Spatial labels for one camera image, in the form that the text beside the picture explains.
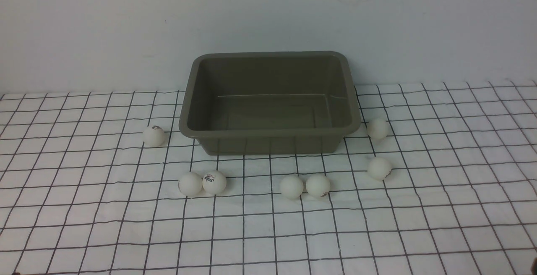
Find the white ping-pong ball red logo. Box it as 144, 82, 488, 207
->
203, 170, 227, 195

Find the white ping-pong ball plain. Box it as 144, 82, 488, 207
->
177, 172, 203, 198

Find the white black grid tablecloth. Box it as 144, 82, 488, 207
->
0, 81, 537, 275

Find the olive green plastic bin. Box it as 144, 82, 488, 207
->
179, 51, 361, 156

